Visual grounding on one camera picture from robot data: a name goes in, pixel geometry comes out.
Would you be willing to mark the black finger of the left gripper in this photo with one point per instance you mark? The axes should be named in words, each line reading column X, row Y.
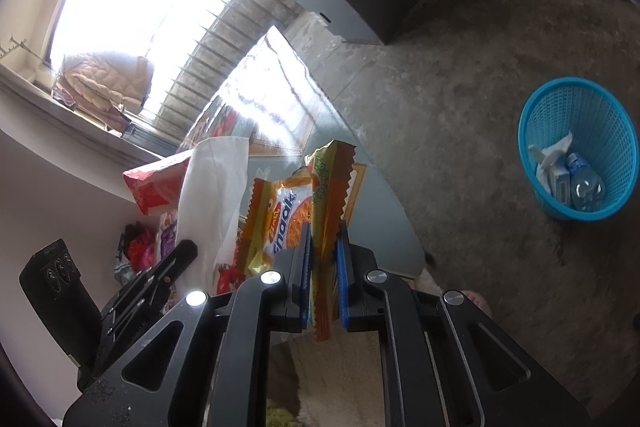
column 167, row 271

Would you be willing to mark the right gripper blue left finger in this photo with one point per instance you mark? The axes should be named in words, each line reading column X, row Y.
column 300, row 283

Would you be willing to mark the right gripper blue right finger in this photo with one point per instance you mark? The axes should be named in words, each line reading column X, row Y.
column 343, row 268

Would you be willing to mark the orange yellow snack wrapper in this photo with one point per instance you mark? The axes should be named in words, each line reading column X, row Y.
column 314, row 195

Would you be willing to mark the red white snack bag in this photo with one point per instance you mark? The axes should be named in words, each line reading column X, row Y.
column 205, row 186

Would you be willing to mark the blue medicine tablet box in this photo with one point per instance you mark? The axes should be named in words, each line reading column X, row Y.
column 559, row 183

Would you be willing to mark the Pepsi plastic bottle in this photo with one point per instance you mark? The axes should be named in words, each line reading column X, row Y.
column 587, row 189

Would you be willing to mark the white tissue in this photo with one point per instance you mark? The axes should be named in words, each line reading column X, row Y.
column 549, row 157

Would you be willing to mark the blue mesh trash basket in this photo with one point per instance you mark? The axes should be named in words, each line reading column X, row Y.
column 601, row 131

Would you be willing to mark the purple snack packet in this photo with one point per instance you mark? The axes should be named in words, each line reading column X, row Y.
column 166, row 234

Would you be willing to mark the red clothes pile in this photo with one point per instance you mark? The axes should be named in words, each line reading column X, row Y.
column 135, row 252

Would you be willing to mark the quilted beige blanket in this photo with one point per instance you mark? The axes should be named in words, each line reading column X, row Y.
column 109, row 79

